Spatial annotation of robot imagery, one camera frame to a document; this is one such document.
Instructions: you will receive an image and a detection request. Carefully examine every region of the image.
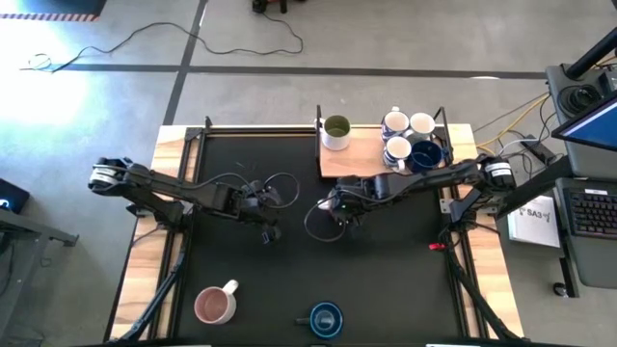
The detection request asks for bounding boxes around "computer monitor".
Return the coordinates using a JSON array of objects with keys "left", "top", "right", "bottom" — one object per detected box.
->
[{"left": 551, "top": 93, "right": 617, "bottom": 153}]

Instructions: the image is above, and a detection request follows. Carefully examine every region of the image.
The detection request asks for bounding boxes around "white mug olive green inside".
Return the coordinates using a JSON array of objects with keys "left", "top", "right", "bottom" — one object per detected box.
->
[{"left": 320, "top": 114, "right": 352, "bottom": 152}]

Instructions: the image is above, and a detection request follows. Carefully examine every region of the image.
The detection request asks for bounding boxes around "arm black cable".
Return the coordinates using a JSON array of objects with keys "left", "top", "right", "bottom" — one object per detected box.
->
[
  {"left": 303, "top": 195, "right": 349, "bottom": 244},
  {"left": 206, "top": 171, "right": 301, "bottom": 211}
]

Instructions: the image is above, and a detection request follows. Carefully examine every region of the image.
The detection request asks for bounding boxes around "white mug blue flower pattern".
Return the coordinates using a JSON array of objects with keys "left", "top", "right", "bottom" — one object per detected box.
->
[{"left": 383, "top": 135, "right": 414, "bottom": 174}]

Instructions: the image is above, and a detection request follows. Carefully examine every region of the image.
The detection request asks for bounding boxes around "wooden shelf board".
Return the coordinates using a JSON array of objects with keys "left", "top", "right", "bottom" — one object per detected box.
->
[{"left": 318, "top": 126, "right": 447, "bottom": 179}]

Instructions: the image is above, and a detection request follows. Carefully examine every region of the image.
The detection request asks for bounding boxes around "dark blue mug white base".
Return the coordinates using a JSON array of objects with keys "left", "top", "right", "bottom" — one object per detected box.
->
[{"left": 408, "top": 140, "right": 450, "bottom": 175}]

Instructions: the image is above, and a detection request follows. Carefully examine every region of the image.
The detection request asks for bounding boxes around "black metal shelf frame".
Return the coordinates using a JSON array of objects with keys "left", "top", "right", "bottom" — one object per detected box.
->
[{"left": 315, "top": 104, "right": 457, "bottom": 180}]

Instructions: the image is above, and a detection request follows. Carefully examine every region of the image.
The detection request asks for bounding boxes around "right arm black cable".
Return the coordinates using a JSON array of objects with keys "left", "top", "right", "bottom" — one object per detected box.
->
[{"left": 303, "top": 195, "right": 349, "bottom": 244}]

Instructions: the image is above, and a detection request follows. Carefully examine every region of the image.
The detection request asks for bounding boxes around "white printed paper sheet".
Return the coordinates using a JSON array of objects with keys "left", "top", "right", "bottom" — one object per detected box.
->
[{"left": 506, "top": 195, "right": 563, "bottom": 250}]

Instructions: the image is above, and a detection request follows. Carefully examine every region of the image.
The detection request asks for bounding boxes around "black aluminium table frame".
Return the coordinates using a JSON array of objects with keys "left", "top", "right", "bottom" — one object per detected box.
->
[{"left": 103, "top": 115, "right": 524, "bottom": 346}]

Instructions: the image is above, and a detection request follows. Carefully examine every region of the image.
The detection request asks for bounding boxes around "yellow cable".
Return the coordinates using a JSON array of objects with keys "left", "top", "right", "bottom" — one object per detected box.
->
[{"left": 474, "top": 93, "right": 551, "bottom": 150}]

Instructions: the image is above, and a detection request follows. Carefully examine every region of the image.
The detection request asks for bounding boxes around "grey keyboard tray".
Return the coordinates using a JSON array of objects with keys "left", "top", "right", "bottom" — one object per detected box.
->
[{"left": 553, "top": 176, "right": 617, "bottom": 290}]

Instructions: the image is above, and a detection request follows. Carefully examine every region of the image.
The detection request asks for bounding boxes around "white mug teal diamond pattern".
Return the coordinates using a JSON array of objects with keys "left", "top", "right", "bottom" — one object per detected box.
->
[{"left": 408, "top": 112, "right": 437, "bottom": 143}]

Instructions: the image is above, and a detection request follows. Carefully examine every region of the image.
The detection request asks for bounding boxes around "black table mat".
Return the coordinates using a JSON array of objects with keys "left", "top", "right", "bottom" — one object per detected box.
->
[{"left": 175, "top": 134, "right": 464, "bottom": 339}]

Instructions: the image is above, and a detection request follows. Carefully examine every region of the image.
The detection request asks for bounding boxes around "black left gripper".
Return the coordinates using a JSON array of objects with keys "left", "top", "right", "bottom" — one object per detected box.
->
[{"left": 234, "top": 179, "right": 283, "bottom": 245}]

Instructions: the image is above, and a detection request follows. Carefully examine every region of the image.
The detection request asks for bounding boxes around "black power strip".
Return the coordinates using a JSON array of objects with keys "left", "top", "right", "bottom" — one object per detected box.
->
[{"left": 520, "top": 137, "right": 563, "bottom": 166}]

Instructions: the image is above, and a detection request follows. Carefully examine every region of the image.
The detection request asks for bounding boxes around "black electronic device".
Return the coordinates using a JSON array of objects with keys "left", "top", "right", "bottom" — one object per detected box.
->
[{"left": 0, "top": 177, "right": 31, "bottom": 216}]

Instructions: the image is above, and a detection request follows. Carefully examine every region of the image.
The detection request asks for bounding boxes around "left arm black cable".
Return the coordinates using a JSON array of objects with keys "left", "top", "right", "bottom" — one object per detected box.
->
[{"left": 206, "top": 171, "right": 301, "bottom": 211}]

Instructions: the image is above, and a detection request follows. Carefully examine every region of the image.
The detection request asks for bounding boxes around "pink mug white handle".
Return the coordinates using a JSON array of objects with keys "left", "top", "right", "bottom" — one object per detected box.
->
[{"left": 193, "top": 279, "right": 240, "bottom": 326}]

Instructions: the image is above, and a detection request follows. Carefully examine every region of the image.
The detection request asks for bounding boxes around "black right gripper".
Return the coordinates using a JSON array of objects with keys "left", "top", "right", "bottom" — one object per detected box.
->
[{"left": 327, "top": 174, "right": 383, "bottom": 230}]

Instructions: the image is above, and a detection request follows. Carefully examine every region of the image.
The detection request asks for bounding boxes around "grey metal stand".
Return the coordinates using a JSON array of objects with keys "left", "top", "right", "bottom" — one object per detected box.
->
[{"left": 0, "top": 206, "right": 81, "bottom": 347}]

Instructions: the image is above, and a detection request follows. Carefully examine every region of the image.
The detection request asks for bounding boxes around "black floor cable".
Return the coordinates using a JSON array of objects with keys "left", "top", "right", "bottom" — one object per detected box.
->
[{"left": 18, "top": 12, "right": 305, "bottom": 74}]

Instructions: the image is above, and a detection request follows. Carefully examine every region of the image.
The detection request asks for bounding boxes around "white mug blue stripe pattern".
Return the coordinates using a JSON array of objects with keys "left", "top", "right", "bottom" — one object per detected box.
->
[{"left": 380, "top": 106, "right": 412, "bottom": 143}]

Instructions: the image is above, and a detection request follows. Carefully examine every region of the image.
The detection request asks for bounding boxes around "black keyboard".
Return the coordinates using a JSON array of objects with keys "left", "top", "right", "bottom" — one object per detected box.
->
[{"left": 568, "top": 189, "right": 617, "bottom": 238}]

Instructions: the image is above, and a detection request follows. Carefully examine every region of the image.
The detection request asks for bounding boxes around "small dark blue mug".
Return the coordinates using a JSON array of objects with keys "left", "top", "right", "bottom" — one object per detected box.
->
[{"left": 296, "top": 301, "right": 345, "bottom": 339}]

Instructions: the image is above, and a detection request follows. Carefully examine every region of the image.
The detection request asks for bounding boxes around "grey equipment cart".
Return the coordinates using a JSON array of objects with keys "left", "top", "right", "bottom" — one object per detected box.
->
[{"left": 496, "top": 40, "right": 617, "bottom": 218}]

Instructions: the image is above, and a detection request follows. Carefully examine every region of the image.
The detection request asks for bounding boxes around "black wheeled base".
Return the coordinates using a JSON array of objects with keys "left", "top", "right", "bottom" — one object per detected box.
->
[{"left": 251, "top": 0, "right": 291, "bottom": 14}]

